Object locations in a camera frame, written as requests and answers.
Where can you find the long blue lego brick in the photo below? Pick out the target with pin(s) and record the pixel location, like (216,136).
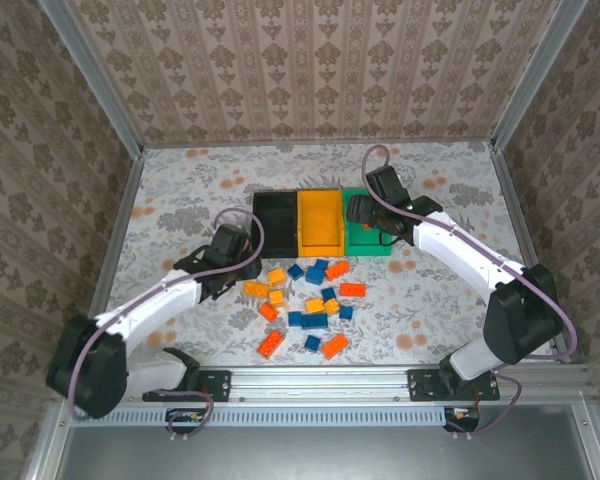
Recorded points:
(314,321)

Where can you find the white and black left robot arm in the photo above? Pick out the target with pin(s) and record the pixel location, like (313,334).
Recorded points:
(147,312)

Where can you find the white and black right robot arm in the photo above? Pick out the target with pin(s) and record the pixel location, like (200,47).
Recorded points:
(455,250)

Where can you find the black plastic bin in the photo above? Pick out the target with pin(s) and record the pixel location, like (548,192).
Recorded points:
(275,225)

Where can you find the green plastic bin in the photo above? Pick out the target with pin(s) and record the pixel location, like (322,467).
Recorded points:
(365,246)

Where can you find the yellow plastic bin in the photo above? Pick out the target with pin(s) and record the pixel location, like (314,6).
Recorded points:
(320,220)

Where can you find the grey metal sheet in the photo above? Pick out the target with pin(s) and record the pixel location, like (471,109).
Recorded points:
(330,455)

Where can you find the aluminium frame cross rail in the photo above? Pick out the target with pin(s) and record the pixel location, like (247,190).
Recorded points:
(320,144)

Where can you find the aluminium frame side rail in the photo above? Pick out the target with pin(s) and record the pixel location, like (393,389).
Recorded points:
(519,210)
(115,235)

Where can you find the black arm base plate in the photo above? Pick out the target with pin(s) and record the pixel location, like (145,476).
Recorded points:
(215,385)
(425,385)

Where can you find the aluminium mounting rail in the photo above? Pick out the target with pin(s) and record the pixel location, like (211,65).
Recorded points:
(320,385)

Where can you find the aluminium frame post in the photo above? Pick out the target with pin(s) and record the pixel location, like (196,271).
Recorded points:
(535,75)
(92,80)

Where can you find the aluminium frame bar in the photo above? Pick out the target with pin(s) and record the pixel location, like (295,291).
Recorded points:
(45,450)
(594,440)

